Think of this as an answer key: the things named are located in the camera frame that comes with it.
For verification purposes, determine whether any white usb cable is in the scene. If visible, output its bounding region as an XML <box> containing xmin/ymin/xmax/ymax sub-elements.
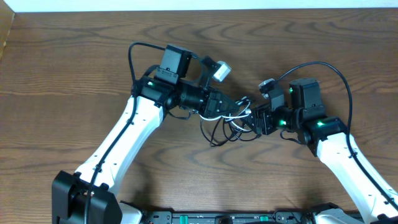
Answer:
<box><xmin>198</xmin><ymin>98</ymin><xmax>253</xmax><ymax>133</ymax></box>

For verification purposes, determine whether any black usb cable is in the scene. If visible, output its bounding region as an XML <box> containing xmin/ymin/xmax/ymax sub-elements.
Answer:
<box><xmin>200</xmin><ymin>116</ymin><xmax>249</xmax><ymax>147</ymax></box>
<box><xmin>222</xmin><ymin>96</ymin><xmax>262</xmax><ymax>142</ymax></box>

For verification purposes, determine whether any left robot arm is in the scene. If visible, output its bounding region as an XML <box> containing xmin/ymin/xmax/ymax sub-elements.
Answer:
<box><xmin>52</xmin><ymin>45</ymin><xmax>239</xmax><ymax>223</ymax></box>

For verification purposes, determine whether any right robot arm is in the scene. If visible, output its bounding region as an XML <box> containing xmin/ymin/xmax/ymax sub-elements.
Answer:
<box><xmin>241</xmin><ymin>78</ymin><xmax>397</xmax><ymax>223</ymax></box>

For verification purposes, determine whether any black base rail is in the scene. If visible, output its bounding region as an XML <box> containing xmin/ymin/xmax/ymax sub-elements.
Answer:
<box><xmin>139</xmin><ymin>210</ymin><xmax>316</xmax><ymax>224</ymax></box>

